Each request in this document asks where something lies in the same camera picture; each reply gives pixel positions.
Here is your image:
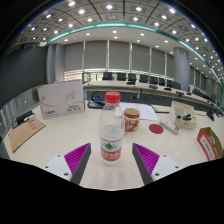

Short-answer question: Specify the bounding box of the white paper ream box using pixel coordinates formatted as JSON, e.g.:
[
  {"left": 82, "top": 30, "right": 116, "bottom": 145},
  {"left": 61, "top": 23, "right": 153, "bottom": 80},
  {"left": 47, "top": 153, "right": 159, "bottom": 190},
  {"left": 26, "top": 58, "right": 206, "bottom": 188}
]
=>
[{"left": 37, "top": 79, "right": 85, "bottom": 120}]

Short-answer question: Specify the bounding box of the brown paper envelope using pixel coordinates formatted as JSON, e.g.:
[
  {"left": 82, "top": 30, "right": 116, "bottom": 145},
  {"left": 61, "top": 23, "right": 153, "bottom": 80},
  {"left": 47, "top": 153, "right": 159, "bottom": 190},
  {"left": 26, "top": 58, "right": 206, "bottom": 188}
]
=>
[{"left": 7, "top": 116, "right": 47, "bottom": 153}]

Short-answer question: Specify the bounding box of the white remote control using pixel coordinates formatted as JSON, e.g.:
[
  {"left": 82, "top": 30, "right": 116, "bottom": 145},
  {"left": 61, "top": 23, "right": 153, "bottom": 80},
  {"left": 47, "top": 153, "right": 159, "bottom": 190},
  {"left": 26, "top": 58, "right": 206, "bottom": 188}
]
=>
[{"left": 158, "top": 118, "right": 180, "bottom": 135}]

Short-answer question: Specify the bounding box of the open brown cardboard box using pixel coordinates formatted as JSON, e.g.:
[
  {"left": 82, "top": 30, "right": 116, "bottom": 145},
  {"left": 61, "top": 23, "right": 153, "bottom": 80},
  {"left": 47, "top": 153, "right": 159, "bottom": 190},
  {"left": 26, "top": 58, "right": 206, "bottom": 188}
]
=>
[{"left": 196, "top": 126, "right": 224, "bottom": 162}]

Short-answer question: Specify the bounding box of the group of ceiling lights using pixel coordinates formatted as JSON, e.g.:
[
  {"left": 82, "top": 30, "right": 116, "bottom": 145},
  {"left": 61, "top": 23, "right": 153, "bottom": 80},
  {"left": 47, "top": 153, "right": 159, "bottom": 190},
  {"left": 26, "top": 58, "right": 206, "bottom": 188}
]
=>
[{"left": 28, "top": 0, "right": 224, "bottom": 78}]

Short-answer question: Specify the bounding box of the white printed paper sheet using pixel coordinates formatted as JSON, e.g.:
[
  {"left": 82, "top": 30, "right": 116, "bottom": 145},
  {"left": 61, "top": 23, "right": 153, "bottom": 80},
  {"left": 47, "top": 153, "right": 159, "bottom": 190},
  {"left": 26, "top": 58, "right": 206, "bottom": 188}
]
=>
[{"left": 114, "top": 102, "right": 159, "bottom": 122}]

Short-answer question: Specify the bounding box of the black bag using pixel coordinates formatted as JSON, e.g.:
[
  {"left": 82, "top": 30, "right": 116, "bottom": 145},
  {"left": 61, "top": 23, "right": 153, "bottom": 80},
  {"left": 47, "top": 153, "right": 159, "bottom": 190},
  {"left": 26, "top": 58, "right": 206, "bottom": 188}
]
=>
[{"left": 87, "top": 90, "right": 107, "bottom": 110}]

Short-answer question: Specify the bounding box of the clear red-capped water bottle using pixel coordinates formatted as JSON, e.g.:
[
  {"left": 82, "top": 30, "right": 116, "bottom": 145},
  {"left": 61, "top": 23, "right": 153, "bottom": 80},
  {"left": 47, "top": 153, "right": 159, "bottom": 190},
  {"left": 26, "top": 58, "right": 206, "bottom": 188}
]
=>
[{"left": 98, "top": 91, "right": 126, "bottom": 167}]

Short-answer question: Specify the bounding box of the black power strip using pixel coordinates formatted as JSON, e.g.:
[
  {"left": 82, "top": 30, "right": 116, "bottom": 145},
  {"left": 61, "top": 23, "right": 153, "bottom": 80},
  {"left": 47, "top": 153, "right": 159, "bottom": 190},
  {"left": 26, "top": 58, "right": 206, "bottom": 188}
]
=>
[{"left": 206, "top": 110, "right": 216, "bottom": 122}]

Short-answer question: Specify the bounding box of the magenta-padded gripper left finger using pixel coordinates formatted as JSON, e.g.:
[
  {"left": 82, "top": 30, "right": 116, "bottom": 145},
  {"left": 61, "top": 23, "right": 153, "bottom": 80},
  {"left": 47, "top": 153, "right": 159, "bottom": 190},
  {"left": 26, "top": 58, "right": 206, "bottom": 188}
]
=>
[{"left": 42, "top": 142, "right": 92, "bottom": 186}]

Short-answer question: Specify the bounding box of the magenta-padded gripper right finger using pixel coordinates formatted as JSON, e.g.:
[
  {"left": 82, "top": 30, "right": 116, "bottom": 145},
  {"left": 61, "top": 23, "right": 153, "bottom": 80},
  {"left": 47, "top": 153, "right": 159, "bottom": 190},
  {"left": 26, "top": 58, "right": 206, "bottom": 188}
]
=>
[{"left": 131, "top": 142, "right": 184, "bottom": 186}]

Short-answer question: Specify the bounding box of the small white cardboard box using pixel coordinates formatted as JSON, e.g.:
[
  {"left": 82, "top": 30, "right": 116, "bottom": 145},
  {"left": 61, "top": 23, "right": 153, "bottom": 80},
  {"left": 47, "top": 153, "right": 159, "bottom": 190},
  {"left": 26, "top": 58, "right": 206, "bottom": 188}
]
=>
[{"left": 169, "top": 100, "right": 199, "bottom": 131}]

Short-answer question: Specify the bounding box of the black clip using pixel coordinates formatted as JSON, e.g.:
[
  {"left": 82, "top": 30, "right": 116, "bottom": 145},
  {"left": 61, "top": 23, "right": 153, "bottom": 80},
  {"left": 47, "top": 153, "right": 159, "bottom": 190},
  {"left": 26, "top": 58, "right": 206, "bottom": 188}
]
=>
[{"left": 176, "top": 113, "right": 193, "bottom": 121}]

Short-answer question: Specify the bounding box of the small black monitor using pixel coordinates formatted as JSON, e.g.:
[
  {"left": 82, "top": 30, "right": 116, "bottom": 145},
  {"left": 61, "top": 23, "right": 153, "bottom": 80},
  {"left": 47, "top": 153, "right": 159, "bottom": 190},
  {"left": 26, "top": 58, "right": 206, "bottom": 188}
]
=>
[{"left": 82, "top": 72, "right": 92, "bottom": 84}]

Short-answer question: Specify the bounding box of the long curved conference desk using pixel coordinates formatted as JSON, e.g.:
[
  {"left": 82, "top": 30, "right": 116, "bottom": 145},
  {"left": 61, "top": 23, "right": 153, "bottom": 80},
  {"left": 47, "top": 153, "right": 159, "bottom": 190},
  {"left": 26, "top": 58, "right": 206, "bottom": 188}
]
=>
[{"left": 82, "top": 79, "right": 224, "bottom": 113}]

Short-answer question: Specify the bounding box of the row of black office chairs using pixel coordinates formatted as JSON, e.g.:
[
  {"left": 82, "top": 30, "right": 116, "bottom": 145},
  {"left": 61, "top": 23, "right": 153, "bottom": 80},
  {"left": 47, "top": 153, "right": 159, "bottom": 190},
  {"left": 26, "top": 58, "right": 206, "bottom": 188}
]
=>
[{"left": 101, "top": 71, "right": 208, "bottom": 98}]

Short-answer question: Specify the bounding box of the red floral ceramic mug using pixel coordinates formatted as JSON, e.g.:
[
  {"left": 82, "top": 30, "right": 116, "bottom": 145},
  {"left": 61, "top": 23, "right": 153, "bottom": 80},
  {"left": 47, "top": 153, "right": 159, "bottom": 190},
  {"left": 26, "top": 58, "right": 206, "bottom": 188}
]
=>
[{"left": 123, "top": 107, "right": 141, "bottom": 133}]

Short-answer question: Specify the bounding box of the flat round red coaster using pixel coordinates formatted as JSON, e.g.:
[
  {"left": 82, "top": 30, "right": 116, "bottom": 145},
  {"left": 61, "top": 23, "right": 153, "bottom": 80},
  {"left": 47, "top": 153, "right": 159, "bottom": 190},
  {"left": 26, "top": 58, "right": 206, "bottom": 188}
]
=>
[{"left": 148, "top": 123, "right": 165, "bottom": 135}]

